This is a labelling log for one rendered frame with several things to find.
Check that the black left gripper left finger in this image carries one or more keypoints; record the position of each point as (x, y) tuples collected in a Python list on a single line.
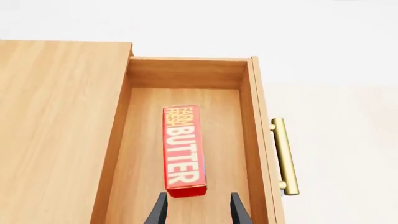
[(158, 213)]

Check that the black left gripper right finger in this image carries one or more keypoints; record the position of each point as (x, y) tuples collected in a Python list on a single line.
[(240, 213)]

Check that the red butter box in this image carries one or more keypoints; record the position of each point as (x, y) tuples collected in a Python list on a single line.
[(183, 151)]

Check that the open wooden drawer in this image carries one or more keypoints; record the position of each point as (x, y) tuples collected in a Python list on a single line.
[(192, 130)]

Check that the wooden cabinet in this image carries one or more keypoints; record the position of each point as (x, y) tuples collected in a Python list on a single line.
[(56, 133)]

